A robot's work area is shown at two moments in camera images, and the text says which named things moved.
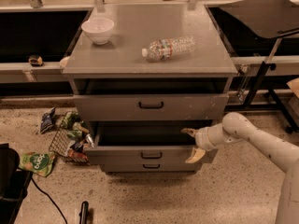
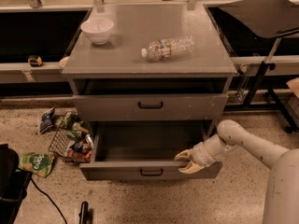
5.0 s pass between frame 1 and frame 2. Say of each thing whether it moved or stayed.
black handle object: stayed
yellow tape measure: stayed
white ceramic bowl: stayed
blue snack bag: stayed
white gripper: moved
